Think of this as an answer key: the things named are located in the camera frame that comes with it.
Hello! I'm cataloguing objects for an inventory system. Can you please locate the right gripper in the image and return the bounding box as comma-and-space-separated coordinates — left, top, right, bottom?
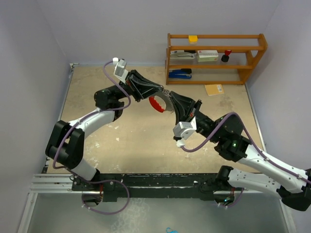
169, 91, 221, 143

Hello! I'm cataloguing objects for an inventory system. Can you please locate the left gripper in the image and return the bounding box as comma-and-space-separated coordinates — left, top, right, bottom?
110, 70, 163, 103

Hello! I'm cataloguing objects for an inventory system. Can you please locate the red grey key holder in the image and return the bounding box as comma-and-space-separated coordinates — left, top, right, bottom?
149, 89, 174, 113

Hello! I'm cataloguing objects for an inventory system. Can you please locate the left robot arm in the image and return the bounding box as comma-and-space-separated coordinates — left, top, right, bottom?
45, 70, 164, 190

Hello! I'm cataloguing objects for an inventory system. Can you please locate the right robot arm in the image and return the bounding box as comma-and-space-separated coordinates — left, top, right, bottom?
167, 91, 311, 211

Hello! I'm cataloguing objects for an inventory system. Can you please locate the blue stapler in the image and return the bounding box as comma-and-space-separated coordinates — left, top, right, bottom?
168, 68, 192, 79

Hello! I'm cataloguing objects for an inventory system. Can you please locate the grey stapler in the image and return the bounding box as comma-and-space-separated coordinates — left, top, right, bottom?
170, 50, 196, 60

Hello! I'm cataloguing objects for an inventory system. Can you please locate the white cardboard box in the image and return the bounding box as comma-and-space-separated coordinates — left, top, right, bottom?
196, 50, 219, 62

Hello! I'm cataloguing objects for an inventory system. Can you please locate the wooden shelf rack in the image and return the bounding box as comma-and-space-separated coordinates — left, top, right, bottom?
165, 33, 268, 84

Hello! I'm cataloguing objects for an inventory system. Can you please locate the yellow block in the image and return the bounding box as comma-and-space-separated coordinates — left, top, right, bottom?
188, 35, 198, 44

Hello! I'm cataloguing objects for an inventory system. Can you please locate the blue object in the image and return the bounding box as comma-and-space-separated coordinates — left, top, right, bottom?
166, 227, 178, 233

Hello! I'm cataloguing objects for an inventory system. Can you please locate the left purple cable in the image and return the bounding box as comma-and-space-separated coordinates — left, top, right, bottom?
52, 60, 132, 215

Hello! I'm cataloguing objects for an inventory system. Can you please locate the purple cable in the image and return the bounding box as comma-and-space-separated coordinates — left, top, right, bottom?
52, 60, 132, 215
181, 112, 311, 209

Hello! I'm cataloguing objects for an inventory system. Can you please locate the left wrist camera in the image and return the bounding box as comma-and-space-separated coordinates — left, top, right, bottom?
112, 57, 128, 83

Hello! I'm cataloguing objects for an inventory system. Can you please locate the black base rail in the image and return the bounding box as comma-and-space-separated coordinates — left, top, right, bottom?
72, 173, 234, 202

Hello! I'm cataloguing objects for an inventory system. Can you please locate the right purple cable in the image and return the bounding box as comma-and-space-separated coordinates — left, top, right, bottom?
181, 112, 311, 209

